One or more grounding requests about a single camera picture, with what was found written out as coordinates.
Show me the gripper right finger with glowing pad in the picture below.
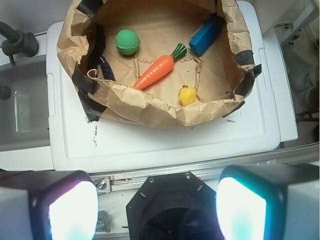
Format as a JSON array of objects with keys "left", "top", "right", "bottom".
[{"left": 215, "top": 163, "right": 320, "bottom": 240}]

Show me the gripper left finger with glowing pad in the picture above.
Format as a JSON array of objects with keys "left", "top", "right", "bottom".
[{"left": 0, "top": 170, "right": 99, "bottom": 240}]

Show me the blue rectangular block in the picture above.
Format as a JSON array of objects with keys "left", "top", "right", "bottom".
[{"left": 189, "top": 16, "right": 225, "bottom": 57}]

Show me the white plastic lid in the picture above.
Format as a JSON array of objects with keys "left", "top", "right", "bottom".
[{"left": 46, "top": 1, "right": 281, "bottom": 173}]

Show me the yellow rubber duck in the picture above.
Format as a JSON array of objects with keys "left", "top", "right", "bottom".
[{"left": 178, "top": 85, "right": 197, "bottom": 106}]

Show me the black faucet fixture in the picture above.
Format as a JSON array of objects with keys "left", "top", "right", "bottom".
[{"left": 0, "top": 21, "right": 39, "bottom": 66}]

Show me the orange toy carrot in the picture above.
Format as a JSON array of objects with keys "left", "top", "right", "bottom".
[{"left": 133, "top": 43, "right": 187, "bottom": 90}]

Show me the crumpled brown paper bag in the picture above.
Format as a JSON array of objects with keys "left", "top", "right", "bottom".
[{"left": 57, "top": 0, "right": 261, "bottom": 128}]

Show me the green dimpled ball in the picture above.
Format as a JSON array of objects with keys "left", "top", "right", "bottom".
[{"left": 115, "top": 29, "right": 141, "bottom": 56}]

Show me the black octagonal mount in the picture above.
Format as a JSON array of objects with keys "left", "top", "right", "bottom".
[{"left": 126, "top": 171, "right": 225, "bottom": 240}]

